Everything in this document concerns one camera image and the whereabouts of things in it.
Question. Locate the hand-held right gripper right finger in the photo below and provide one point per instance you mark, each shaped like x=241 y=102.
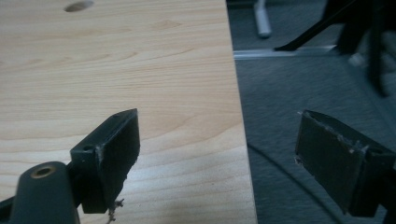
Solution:
x=336 y=165

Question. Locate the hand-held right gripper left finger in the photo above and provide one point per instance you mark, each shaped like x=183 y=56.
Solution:
x=112 y=158

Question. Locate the silver floor strip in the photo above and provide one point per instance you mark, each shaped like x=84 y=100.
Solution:
x=274 y=53

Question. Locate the black stand legs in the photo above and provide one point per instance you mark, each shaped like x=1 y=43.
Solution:
x=351 y=26

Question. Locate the white metal stand leg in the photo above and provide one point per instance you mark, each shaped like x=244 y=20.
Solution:
x=262 y=20

